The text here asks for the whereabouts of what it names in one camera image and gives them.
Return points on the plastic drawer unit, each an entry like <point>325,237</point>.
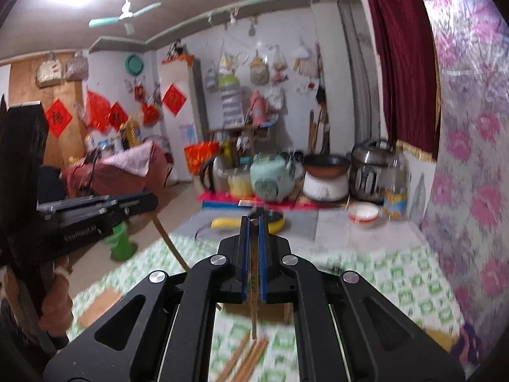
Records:
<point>232,105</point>

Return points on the dark red curtain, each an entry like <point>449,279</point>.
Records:
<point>401,67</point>

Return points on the floral plastic wall sheet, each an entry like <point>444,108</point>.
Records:
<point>469,147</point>

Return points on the silver pressure cooker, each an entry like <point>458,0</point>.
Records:
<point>370,175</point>

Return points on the small red hanging ornament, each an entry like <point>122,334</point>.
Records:
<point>139,92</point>

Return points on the green domed lid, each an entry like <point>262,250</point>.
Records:
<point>229,80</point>

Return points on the brown wok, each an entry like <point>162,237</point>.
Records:
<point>326,165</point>

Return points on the black electric kettle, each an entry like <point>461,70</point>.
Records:
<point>214,175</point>

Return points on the green patterned tablecloth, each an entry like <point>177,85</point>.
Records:
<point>397,286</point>

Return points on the yellow dish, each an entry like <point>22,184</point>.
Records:
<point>238,223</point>

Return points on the red gift bag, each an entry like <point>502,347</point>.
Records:
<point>201,155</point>

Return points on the green plastic bucket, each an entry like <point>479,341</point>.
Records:
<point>119,242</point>

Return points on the leaning wooden sticks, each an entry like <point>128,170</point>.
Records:
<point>318,131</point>

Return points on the clear plastic bottle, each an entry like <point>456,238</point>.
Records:
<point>397,199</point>

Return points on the clear storage bag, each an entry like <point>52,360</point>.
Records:
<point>76,65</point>
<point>49,71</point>

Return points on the red and blue mat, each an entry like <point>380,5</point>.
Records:
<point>222,200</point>

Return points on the yellow plastic container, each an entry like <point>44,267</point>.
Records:
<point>240,183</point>

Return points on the red cloth covered furniture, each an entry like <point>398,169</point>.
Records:
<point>127,175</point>

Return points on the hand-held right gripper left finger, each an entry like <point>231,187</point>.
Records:
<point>245,258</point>

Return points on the person's left hand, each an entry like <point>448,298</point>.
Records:
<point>55,298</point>

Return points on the pink thermos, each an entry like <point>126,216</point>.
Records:
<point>259,109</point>

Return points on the hanging clear plastic bag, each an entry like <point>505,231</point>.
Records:
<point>279,65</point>

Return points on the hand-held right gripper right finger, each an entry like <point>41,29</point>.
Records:
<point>263,258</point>

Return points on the wooden chopstick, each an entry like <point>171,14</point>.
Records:
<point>243,362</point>
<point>232,357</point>
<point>254,318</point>
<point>253,360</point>

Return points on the red diamond paper decoration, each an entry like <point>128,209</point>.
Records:
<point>118,116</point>
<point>59,118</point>
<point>173,100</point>

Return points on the brown flat board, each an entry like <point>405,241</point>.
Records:
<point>99,310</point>

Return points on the red fan-shaped paper decoration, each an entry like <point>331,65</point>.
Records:
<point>97,109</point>

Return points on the yellow cooking oil bottle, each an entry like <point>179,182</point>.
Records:
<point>133,135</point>

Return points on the white red-rimmed bowl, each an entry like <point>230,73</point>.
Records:
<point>364,213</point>

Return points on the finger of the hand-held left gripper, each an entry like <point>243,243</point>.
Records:
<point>95,219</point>
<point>119,203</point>

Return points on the green wall basin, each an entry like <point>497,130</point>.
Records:
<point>134,65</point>

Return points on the teal rice cooker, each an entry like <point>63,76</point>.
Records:
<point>270,179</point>

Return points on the person's left forearm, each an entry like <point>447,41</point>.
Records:
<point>16,334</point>

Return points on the green ceiling fan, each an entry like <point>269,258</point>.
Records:
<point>105,20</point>

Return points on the white electric cooker base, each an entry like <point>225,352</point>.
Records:
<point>324,189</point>

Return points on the hanging beige basket bag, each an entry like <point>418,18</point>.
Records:
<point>259,71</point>

